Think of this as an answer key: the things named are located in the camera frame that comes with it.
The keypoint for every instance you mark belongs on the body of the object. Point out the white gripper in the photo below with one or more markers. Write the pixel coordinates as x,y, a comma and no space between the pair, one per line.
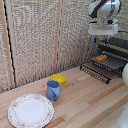
103,28

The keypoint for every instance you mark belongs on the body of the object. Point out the orange bread with white stripes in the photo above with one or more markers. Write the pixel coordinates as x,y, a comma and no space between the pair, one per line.
101,58

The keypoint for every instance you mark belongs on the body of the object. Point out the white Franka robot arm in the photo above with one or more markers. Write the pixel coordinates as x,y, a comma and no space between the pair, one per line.
103,8

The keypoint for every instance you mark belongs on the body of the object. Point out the yellow bowl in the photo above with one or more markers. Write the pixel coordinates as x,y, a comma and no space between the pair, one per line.
58,79

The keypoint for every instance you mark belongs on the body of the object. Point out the blue cup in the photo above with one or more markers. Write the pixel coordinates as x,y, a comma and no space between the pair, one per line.
53,90

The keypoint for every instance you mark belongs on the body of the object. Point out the white floral rimmed plate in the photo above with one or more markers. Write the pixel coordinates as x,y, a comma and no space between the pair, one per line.
30,111

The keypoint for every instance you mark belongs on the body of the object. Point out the wooden screen post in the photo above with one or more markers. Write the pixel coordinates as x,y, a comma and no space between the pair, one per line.
8,50
59,40

